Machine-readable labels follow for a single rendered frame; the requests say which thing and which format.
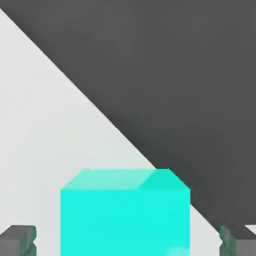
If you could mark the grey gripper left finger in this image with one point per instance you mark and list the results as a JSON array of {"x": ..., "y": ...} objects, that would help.
[{"x": 16, "y": 241}]

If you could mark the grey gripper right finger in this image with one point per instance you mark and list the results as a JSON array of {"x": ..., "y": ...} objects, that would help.
[{"x": 240, "y": 245}]

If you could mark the small cyan cube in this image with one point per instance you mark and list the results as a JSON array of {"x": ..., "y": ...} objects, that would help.
[{"x": 125, "y": 220}]

